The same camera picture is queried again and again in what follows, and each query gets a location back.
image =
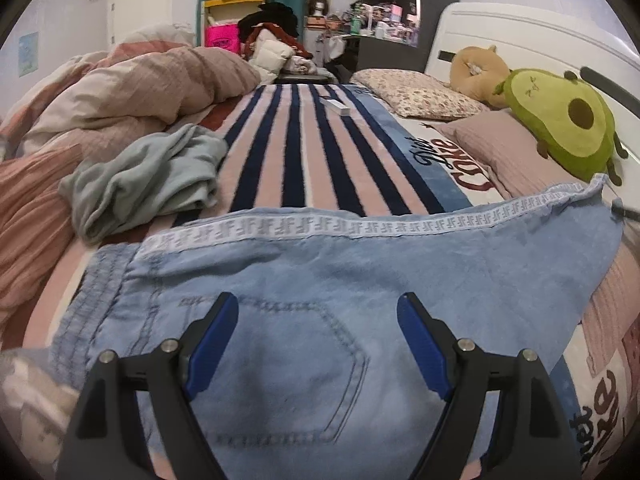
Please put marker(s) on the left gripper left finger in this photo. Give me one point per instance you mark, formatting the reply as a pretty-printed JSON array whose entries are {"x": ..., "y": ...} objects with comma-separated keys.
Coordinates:
[{"x": 181, "y": 369}]

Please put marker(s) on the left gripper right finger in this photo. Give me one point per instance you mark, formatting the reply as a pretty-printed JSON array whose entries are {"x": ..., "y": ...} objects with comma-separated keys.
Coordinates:
[{"x": 455, "y": 369}]

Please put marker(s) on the light blue denim pants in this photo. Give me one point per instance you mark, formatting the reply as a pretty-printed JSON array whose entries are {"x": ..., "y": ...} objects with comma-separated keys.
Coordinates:
[{"x": 318, "y": 381}]

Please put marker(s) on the grey-green crumpled garment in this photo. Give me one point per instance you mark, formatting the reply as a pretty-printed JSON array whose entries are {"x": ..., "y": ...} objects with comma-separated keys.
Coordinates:
[{"x": 158, "y": 175}]

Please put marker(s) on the pink ribbed pillow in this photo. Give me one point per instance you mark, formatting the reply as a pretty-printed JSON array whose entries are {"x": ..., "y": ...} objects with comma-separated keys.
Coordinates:
[{"x": 508, "y": 152}]

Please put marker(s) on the striped Diet Coke blanket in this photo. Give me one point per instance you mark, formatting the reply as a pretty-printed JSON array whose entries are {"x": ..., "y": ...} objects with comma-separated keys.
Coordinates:
[{"x": 286, "y": 150}]

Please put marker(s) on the green avocado plush toy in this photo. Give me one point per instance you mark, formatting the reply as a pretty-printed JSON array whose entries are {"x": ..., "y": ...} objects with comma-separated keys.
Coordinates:
[{"x": 569, "y": 119}]

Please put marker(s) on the floral pillow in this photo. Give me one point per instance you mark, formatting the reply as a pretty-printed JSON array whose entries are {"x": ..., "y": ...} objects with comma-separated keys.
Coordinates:
[{"x": 417, "y": 95}]

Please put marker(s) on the small white box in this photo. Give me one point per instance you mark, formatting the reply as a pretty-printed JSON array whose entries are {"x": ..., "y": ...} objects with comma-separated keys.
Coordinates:
[{"x": 336, "y": 106}]

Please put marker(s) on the pink and beige duvet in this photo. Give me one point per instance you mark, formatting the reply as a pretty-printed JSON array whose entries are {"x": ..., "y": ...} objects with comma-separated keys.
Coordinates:
[{"x": 91, "y": 108}]

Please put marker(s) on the tan plush toy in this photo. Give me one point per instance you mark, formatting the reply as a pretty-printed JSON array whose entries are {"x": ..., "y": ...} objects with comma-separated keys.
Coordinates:
[{"x": 477, "y": 72}]

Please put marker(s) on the white puffer jacket pile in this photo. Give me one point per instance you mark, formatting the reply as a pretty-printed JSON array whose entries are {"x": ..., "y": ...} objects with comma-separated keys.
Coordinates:
[{"x": 269, "y": 43}]

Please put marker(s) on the bright pink bag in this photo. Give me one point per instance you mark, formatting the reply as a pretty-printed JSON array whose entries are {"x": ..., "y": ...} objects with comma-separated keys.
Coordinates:
[{"x": 223, "y": 36}]

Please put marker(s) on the white bed headboard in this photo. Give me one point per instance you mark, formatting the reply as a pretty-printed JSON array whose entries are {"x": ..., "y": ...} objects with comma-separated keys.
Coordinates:
[{"x": 527, "y": 37}]

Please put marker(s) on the yellow shelf unit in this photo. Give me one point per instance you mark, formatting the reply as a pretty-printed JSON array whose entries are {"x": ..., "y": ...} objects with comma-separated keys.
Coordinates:
[{"x": 225, "y": 11}]

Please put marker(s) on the white door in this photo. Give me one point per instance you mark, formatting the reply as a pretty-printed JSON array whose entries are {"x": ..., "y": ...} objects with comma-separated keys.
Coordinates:
[{"x": 127, "y": 16}]

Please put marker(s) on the dark grey bookshelf desk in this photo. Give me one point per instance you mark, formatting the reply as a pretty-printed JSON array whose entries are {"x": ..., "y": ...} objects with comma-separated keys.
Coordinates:
[{"x": 396, "y": 34}]

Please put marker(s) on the blue wall poster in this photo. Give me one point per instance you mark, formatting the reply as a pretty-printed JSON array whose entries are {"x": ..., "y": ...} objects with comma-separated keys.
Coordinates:
[{"x": 28, "y": 54}]

